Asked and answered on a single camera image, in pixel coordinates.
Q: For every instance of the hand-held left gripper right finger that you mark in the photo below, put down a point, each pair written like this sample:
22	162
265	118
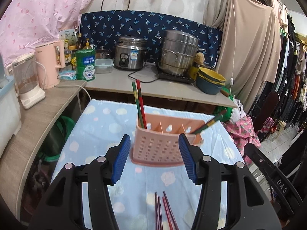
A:
189	160

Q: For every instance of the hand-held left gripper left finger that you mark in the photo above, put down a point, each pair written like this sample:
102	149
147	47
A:
120	160

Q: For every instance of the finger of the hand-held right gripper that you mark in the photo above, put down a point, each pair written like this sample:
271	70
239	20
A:
257	159

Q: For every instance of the pink perforated utensil holder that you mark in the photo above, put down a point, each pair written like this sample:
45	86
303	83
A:
156	148

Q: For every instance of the green wooden chopstick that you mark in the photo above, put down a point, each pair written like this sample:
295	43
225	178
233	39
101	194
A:
207	125

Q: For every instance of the red and green chopsticks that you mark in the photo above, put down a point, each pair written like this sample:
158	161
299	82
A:
138	103

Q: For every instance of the pink floral cloth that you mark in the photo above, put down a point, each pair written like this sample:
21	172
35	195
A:
242	129

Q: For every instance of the blue patterned tablecloth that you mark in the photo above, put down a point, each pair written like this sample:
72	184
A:
96	129

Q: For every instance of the dark wooden chair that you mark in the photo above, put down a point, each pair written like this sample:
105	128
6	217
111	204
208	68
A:
266	107

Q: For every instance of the green bag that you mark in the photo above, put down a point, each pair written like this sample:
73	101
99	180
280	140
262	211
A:
230	110

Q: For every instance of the green plastic basin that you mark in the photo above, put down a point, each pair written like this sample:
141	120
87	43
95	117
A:
60	134

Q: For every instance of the grey countertop board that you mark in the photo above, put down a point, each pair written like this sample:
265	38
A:
134	88

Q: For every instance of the blue bowl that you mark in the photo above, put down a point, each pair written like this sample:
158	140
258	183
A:
208	87

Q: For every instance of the black induction cooker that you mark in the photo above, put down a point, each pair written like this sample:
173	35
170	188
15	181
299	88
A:
172	77

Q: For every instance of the yellow bowl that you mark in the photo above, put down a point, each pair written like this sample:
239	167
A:
212	74

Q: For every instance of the wooden curved countertop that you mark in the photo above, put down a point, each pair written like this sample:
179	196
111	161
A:
31	129

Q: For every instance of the rack of hanging clothes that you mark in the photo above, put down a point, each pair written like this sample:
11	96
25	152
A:
296	71

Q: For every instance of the clear lidded food container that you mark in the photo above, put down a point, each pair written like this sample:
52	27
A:
103	66

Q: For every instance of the blue packet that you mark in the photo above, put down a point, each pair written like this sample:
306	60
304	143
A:
67	75

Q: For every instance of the green tin can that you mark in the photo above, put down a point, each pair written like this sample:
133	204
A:
85	64

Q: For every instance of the brown loofah sponge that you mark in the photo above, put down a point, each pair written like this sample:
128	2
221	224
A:
200	58

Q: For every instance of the steel rice cooker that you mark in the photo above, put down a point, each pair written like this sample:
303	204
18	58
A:
129	55

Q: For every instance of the stainless steel steamer pot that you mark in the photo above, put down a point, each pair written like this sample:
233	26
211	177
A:
178	52

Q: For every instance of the small steel pot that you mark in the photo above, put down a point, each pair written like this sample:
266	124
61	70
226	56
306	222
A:
103	53

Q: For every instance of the beige curtain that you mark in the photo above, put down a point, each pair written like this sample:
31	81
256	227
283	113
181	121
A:
249	43

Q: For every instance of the pink electric kettle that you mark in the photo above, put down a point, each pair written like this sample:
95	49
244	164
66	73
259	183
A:
50	64

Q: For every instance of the yellow oil bottle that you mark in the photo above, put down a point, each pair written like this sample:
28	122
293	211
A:
87	44

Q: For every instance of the white storage box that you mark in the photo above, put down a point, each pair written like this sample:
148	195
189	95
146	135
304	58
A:
8	110

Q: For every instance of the white glass kettle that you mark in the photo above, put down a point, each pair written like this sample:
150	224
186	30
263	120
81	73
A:
26	81

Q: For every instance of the dark glass bottle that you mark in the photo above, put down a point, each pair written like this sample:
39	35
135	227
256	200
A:
78	40

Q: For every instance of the white carton box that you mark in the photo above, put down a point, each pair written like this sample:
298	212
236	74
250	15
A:
67	35

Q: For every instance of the navy floral cloth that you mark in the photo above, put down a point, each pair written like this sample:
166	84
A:
148	26

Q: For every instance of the pink spotted curtain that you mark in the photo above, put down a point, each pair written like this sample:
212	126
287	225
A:
40	12

